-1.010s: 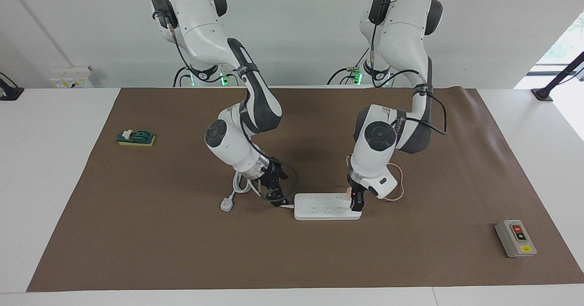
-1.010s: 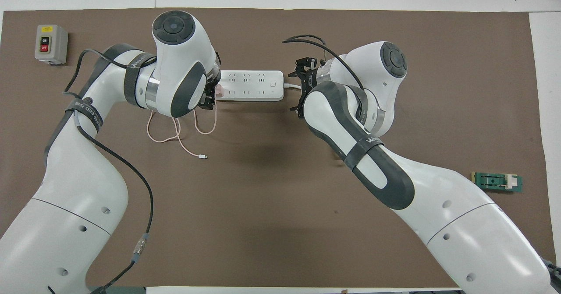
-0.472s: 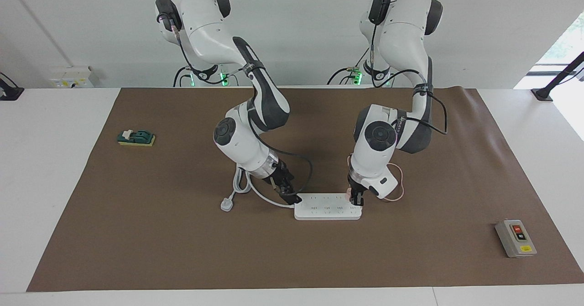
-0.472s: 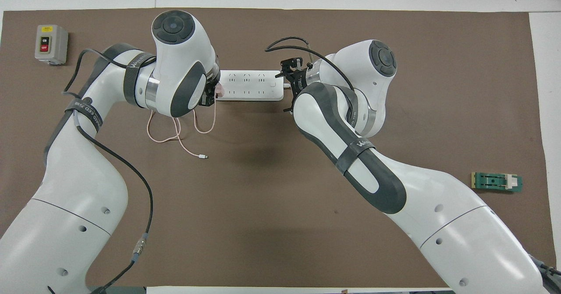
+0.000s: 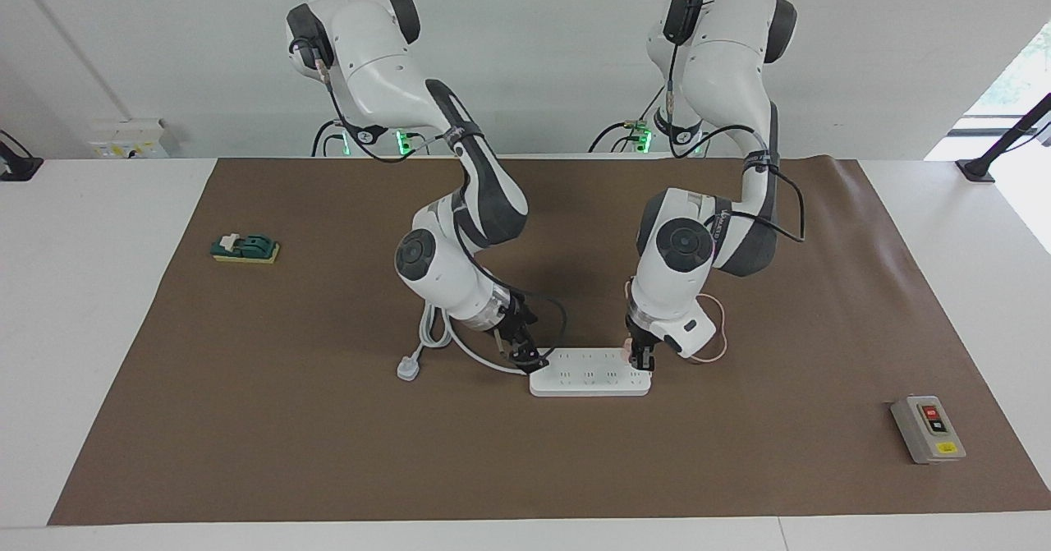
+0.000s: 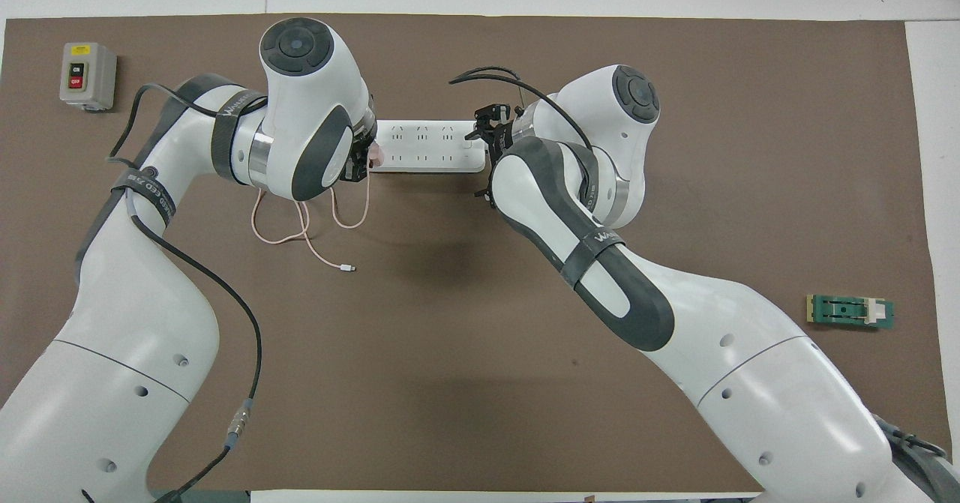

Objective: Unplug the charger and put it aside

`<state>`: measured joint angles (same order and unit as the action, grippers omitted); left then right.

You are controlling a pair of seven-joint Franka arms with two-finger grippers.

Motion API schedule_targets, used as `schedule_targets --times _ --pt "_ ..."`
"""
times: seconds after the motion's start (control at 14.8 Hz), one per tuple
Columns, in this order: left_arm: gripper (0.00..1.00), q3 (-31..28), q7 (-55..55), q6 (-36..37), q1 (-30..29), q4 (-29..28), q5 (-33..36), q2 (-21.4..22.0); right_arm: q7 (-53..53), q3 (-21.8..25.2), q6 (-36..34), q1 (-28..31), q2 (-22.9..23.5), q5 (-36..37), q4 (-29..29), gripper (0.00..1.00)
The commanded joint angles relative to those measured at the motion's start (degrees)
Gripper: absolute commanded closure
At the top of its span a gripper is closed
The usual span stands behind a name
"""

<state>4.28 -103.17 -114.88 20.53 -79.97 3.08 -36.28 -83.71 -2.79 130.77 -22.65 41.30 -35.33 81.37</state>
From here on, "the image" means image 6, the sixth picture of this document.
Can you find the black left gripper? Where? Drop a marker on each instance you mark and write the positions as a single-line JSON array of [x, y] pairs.
[[360, 166]]

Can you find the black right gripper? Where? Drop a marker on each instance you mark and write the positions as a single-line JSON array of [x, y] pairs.
[[504, 128]]

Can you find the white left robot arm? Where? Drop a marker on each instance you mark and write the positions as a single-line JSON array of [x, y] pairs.
[[135, 323]]

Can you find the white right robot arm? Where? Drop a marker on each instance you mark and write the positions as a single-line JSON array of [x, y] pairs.
[[712, 353]]

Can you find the brown table mat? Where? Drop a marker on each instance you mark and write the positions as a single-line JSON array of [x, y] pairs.
[[450, 338]]

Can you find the grey push button switch box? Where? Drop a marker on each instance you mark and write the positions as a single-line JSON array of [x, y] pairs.
[[86, 76]]

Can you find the green knife switch yellow base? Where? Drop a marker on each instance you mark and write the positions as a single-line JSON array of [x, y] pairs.
[[844, 312]]

